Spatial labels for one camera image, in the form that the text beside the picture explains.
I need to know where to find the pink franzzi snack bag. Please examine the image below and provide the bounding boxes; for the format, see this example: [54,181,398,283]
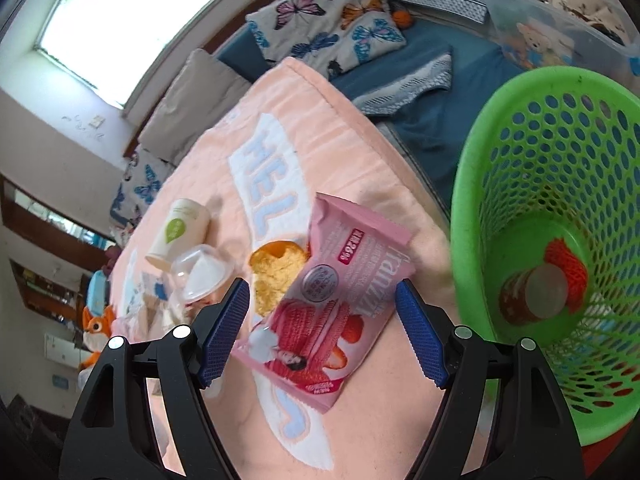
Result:
[232,194,416,413]

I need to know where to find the orange fox plush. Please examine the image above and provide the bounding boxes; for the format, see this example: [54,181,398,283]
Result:
[78,306,116,372]

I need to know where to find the brown cup in basket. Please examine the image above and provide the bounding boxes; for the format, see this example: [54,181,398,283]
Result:
[498,263,568,326]

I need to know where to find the clear plastic dome cup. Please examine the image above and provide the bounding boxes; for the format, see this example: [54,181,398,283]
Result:
[170,244,233,304]

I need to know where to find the red net bag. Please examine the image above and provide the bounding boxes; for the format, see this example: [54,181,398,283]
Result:
[544,237,588,314]

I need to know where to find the green plastic basket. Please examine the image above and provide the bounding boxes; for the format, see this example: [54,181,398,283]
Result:
[450,66,640,445]

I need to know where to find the white paper cup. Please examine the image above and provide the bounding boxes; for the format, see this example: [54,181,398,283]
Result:
[145,198,212,272]

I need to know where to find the orange peel half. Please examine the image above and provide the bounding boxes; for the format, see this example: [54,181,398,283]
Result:
[248,240,308,318]

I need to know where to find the pink hello blanket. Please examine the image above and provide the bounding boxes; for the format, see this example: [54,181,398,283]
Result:
[112,60,458,479]

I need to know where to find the blue sofa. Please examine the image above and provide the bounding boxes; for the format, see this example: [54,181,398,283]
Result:
[218,0,520,207]

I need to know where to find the beige cushion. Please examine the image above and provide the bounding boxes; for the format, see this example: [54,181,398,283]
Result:
[138,49,250,166]

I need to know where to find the grey patterned cloth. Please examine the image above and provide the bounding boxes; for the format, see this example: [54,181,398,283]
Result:
[352,53,452,116]

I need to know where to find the clear plastic storage bin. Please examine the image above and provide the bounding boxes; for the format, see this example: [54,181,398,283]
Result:
[483,0,639,93]

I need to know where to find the small orange ball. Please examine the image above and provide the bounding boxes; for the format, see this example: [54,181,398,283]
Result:
[392,10,413,30]

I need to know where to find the butterfly print pillow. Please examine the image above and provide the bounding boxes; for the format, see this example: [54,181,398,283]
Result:
[245,0,406,79]

